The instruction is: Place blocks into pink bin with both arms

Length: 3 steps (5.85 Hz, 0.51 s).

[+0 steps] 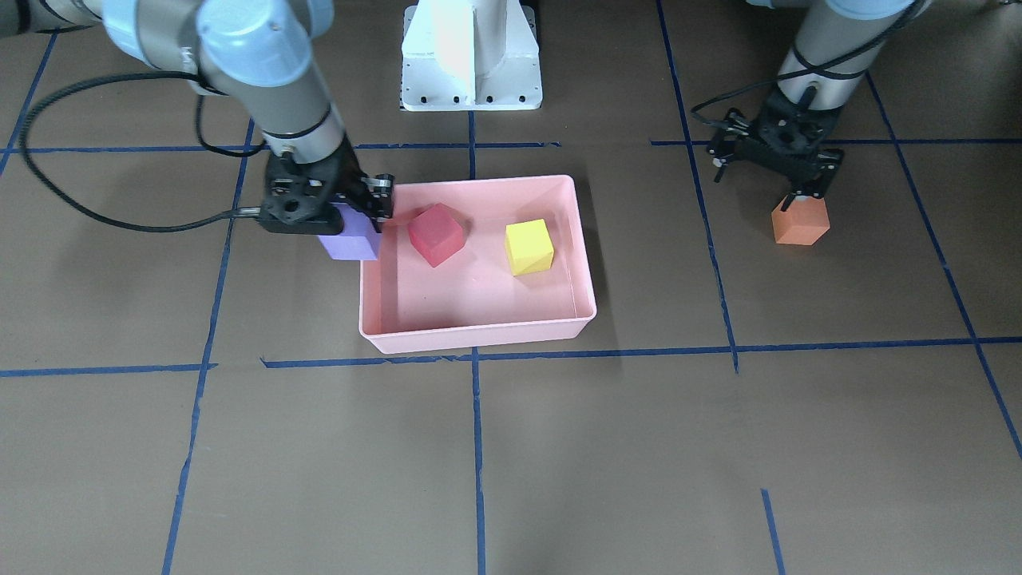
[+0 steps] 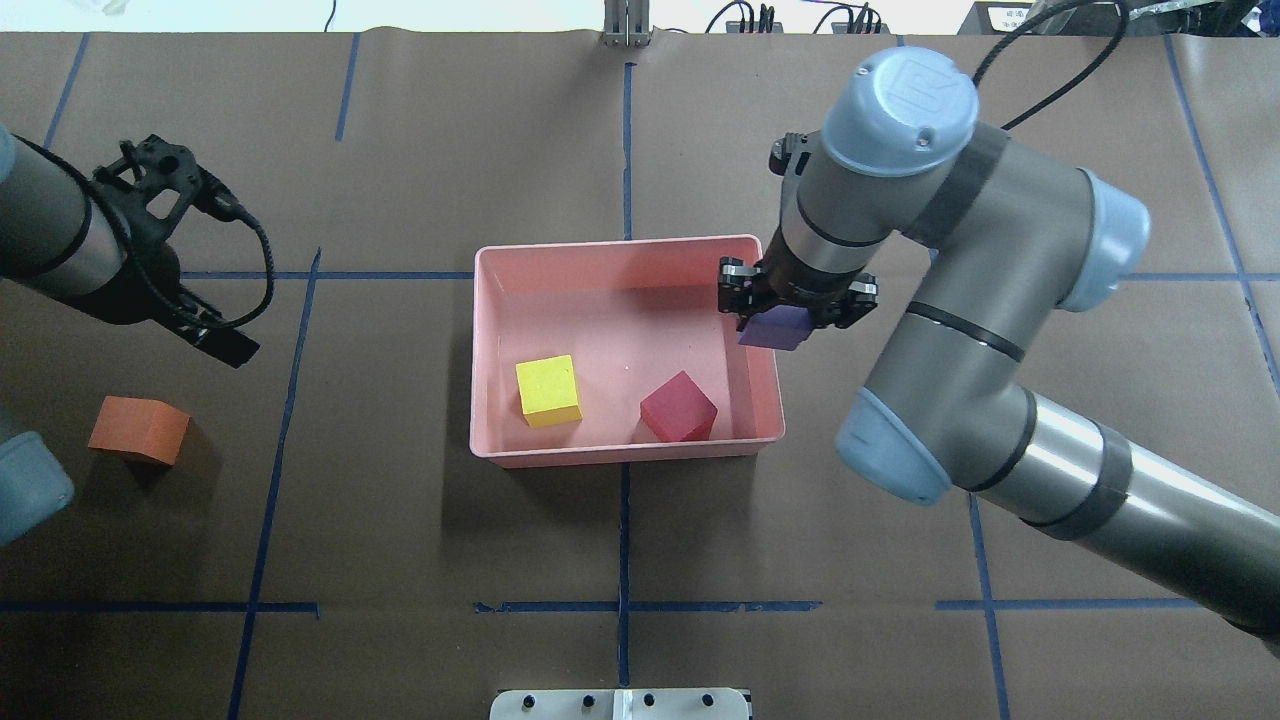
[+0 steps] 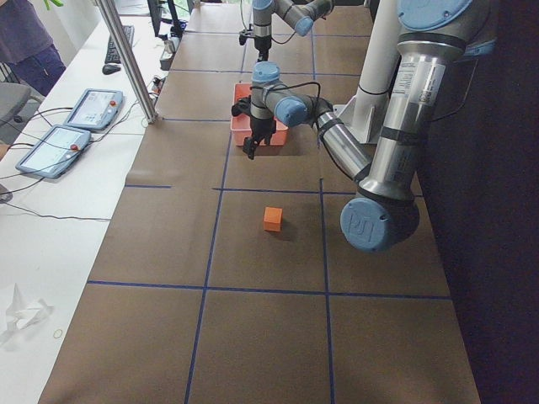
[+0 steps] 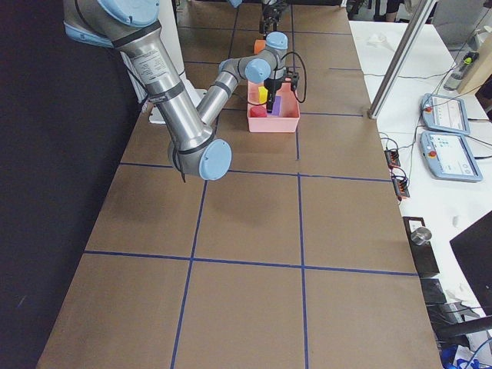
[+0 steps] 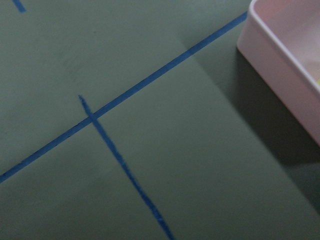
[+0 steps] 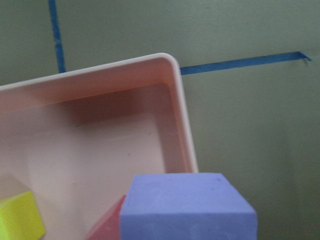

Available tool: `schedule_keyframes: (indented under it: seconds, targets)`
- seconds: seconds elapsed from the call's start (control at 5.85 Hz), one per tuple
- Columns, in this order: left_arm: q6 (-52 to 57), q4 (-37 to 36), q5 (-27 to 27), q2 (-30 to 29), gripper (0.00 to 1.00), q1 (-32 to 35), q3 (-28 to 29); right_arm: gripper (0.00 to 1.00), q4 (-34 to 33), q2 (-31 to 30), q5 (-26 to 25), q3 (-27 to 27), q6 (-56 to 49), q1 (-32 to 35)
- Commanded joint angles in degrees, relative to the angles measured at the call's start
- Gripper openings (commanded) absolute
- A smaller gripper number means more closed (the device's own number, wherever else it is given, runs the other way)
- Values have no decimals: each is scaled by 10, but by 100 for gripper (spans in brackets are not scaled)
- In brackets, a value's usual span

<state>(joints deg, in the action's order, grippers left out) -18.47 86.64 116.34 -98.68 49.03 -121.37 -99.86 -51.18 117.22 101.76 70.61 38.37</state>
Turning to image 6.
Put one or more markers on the purple block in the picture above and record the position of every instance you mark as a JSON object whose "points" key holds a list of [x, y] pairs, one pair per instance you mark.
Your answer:
{"points": [[186, 206]]}

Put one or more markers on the red block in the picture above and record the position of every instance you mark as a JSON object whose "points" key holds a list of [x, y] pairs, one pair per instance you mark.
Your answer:
{"points": [[108, 226]]}

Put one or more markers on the yellow block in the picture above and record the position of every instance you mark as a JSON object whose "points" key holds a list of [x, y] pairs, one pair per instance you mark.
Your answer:
{"points": [[20, 218]]}

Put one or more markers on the pink bin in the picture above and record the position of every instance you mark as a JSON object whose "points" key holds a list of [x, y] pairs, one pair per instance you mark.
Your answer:
{"points": [[76, 139]]}

